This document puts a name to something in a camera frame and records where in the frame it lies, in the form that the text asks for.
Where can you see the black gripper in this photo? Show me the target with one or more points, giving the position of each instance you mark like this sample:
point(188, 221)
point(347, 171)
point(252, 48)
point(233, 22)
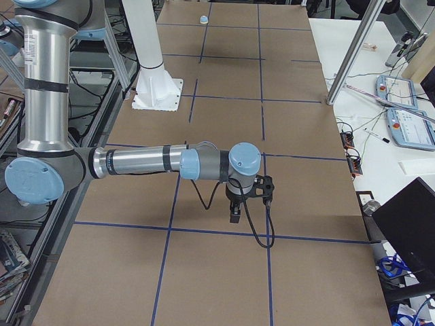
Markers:
point(233, 197)

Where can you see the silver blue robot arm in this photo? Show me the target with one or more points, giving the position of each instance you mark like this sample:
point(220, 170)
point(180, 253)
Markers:
point(47, 164)
point(11, 39)

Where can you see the orange black circuit board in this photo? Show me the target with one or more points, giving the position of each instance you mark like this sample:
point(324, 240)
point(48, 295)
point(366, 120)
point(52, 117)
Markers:
point(347, 140)

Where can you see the black white marker pen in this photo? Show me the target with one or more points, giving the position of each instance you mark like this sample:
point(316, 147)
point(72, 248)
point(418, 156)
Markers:
point(377, 136)

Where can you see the black monitor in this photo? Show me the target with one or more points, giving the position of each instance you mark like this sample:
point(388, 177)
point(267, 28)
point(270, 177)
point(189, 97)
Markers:
point(407, 222)

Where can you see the lower teach pendant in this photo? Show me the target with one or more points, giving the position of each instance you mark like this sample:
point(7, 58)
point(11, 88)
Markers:
point(409, 131)

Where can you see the teach pendant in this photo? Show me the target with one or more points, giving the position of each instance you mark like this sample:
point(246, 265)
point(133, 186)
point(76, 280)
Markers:
point(409, 131)
point(397, 90)

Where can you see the upper teach pendant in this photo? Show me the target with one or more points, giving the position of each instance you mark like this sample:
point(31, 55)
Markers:
point(397, 90)

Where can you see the stack of magazines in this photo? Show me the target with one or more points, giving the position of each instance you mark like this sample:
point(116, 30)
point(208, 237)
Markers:
point(14, 265)

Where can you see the grey handheld device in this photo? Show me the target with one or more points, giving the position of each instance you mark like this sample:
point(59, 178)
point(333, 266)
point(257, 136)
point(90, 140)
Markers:
point(407, 44)

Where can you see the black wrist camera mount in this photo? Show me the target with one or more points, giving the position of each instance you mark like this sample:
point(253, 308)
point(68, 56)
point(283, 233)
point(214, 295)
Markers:
point(263, 188)

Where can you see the white pedestal column base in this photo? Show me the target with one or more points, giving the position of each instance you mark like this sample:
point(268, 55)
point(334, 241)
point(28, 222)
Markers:
point(155, 89)

